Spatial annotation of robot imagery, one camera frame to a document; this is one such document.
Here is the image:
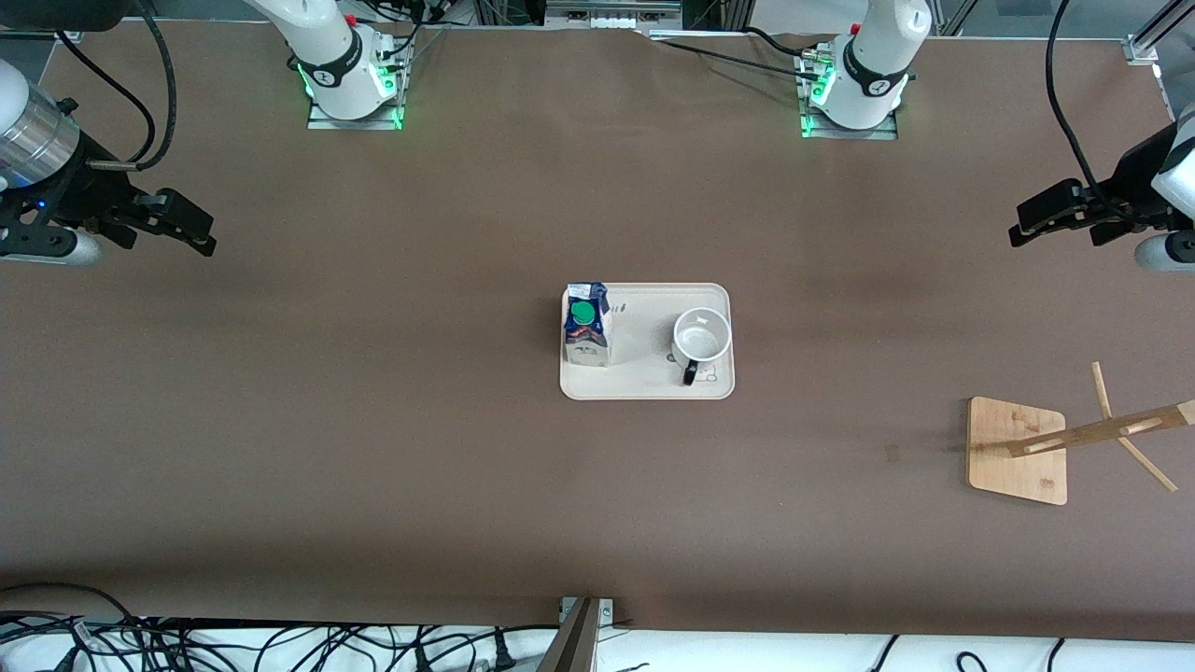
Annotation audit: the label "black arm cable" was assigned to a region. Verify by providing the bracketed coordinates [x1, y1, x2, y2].
[54, 0, 178, 173]
[1045, 0, 1135, 225]

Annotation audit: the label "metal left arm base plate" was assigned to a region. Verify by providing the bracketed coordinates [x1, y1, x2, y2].
[800, 56, 900, 141]

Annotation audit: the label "tangled black cable bundle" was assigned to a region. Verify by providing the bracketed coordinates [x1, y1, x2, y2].
[0, 583, 561, 672]

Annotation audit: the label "aluminium frame crossbar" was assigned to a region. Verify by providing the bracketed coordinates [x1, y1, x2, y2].
[546, 0, 682, 29]

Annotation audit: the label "long black table cable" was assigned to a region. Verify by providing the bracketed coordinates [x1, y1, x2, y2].
[644, 35, 824, 81]

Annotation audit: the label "blue white milk carton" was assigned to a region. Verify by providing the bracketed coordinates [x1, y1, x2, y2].
[562, 282, 612, 370]

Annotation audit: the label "aluminium camera post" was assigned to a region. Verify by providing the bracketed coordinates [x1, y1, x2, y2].
[537, 597, 603, 672]

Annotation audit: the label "brown table cover sheet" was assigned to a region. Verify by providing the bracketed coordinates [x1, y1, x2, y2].
[0, 19, 1195, 645]

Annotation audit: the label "cream rabbit print tray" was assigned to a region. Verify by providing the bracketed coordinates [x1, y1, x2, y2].
[559, 283, 736, 401]

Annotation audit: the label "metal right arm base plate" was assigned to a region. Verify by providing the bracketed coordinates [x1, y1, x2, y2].
[307, 89, 405, 131]

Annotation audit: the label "black cables behind arm base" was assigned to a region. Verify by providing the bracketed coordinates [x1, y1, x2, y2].
[359, 0, 454, 57]

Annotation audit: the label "white smiley face mug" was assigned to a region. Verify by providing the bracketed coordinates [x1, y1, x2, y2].
[671, 307, 733, 386]

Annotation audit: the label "wooden mug tree stand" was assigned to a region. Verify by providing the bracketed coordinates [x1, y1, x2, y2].
[966, 362, 1195, 507]

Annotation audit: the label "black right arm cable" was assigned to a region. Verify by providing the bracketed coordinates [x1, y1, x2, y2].
[54, 0, 178, 173]

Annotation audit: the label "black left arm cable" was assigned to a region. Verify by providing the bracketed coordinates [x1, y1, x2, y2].
[1045, 0, 1135, 225]

